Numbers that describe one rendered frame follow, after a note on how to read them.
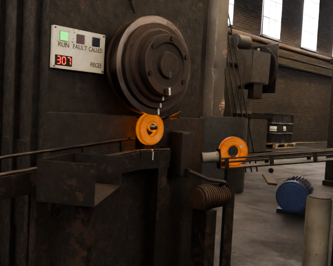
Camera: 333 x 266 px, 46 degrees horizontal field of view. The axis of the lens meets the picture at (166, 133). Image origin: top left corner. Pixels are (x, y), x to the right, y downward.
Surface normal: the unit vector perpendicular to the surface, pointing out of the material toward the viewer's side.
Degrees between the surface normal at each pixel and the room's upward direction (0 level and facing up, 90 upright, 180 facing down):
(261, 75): 91
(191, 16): 90
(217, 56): 90
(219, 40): 90
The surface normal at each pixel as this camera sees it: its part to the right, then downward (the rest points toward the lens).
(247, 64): -0.80, -0.01
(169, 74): 0.68, 0.07
